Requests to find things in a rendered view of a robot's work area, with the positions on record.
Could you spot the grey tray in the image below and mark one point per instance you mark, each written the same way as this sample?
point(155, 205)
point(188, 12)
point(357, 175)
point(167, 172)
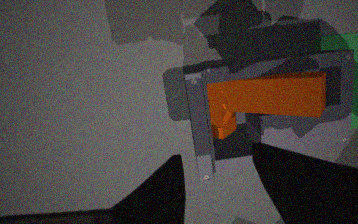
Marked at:
point(337, 55)

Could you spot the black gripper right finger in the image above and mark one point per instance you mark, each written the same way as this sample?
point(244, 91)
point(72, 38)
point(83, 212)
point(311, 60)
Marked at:
point(305, 189)

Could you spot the orange l-shaped part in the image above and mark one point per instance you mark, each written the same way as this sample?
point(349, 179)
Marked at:
point(293, 94)

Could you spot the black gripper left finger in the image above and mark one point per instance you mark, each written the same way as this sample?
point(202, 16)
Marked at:
point(160, 199)

